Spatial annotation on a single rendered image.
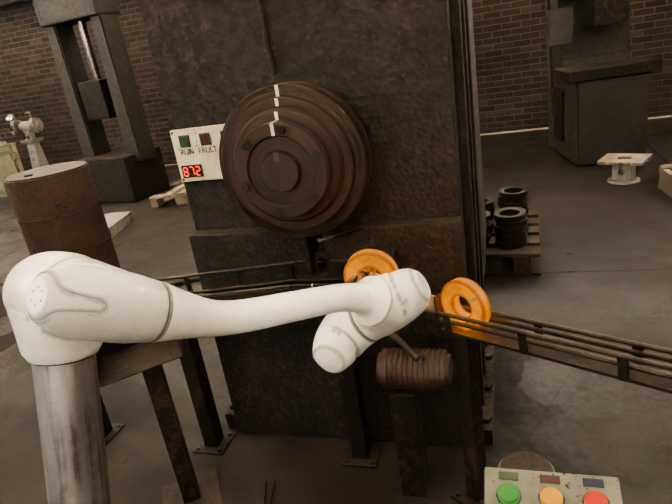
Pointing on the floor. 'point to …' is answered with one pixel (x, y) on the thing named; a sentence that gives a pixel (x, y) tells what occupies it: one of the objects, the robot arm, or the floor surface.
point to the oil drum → (61, 211)
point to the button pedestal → (528, 481)
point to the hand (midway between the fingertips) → (370, 270)
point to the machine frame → (386, 42)
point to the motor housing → (412, 407)
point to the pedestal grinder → (31, 138)
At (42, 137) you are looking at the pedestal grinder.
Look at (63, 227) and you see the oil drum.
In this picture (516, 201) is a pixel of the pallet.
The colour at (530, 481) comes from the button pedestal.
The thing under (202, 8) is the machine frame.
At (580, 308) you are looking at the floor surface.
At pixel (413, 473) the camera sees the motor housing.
